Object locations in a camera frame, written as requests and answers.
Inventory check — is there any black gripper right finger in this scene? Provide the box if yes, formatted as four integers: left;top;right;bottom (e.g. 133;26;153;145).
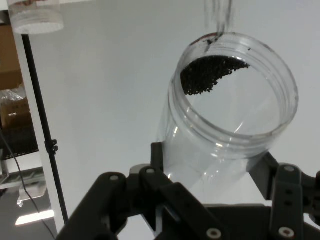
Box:
247;152;320;240

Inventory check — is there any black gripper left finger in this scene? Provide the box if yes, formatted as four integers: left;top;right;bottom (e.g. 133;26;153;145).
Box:
56;142;223;240

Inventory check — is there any clear plastic jar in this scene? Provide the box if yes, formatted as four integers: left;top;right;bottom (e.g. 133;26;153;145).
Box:
156;31;300;203

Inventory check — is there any black seeds heap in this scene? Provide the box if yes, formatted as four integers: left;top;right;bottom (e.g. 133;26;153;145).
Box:
179;0;251;96

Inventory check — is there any black tripod stand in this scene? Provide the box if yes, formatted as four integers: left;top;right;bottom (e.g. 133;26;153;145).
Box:
21;33;70;223

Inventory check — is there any brown cardboard box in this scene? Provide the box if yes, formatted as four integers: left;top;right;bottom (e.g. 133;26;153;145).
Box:
0;96;32;128
0;24;25;91

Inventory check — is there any white-lidded spice jar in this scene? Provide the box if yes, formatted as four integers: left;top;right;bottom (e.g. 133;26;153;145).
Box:
8;0;65;35

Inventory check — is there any thin black cable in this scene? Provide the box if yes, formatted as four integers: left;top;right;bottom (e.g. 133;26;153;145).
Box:
0;129;58;240

